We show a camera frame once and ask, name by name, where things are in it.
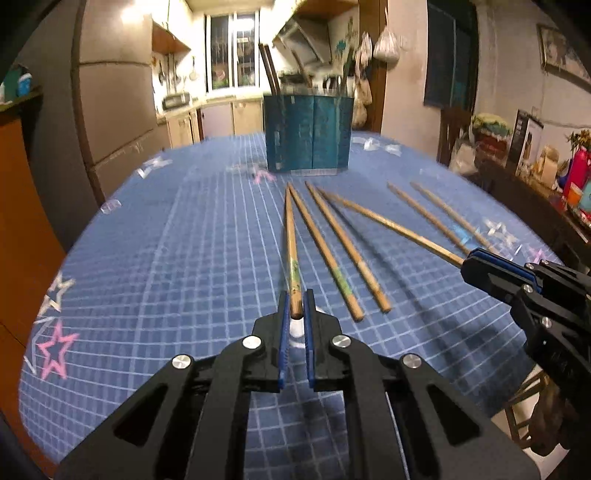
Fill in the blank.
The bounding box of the framed wall picture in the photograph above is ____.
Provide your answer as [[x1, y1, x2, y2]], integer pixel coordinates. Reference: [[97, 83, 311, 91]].
[[537, 24, 590, 91]]

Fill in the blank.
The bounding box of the blue utensil holder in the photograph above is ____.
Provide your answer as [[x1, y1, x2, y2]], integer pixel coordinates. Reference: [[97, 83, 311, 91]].
[[263, 94, 353, 174]]

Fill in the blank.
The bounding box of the black product box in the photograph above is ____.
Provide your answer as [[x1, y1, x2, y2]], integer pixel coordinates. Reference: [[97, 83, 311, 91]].
[[506, 110, 544, 174]]

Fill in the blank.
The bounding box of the dark wooden side table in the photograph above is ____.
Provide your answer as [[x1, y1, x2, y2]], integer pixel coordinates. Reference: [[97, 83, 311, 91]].
[[467, 157, 590, 274]]

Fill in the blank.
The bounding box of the person's right hand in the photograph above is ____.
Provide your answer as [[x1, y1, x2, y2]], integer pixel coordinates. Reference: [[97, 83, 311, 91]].
[[528, 380, 574, 456]]

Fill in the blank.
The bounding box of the light wooden chopstick green print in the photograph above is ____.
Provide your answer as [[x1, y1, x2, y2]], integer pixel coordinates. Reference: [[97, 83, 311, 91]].
[[284, 186, 304, 320]]

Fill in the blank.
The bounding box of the bronze three-door refrigerator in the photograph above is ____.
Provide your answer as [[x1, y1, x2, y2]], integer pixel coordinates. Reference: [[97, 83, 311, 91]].
[[17, 1, 164, 250]]

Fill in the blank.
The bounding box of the blue grid star tablecloth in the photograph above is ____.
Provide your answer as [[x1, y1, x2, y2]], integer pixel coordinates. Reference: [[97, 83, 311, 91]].
[[19, 133, 559, 479]]

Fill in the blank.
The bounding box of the kitchen window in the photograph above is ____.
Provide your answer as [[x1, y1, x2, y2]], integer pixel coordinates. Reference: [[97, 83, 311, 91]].
[[204, 11, 260, 94]]

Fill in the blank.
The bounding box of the wooden dining chair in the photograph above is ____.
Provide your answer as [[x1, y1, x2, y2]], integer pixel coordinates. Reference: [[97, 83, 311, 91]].
[[437, 107, 472, 167]]

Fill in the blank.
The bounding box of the white hanging plastic bag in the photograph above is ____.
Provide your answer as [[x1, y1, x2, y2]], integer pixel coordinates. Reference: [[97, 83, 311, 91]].
[[373, 8, 401, 67]]

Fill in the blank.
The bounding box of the green box on cabinet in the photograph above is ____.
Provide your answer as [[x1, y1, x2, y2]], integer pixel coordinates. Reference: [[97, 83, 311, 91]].
[[3, 65, 22, 103]]

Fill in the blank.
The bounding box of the kitchen range hood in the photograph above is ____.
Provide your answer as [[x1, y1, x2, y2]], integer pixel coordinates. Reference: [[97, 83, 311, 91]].
[[273, 16, 332, 71]]

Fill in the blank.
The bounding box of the red thermos bottle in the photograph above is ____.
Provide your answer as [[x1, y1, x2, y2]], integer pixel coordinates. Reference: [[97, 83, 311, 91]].
[[563, 147, 590, 199]]

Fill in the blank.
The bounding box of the orange wooden cabinet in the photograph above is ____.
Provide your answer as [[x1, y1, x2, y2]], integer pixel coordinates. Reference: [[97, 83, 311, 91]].
[[1, 92, 64, 477]]

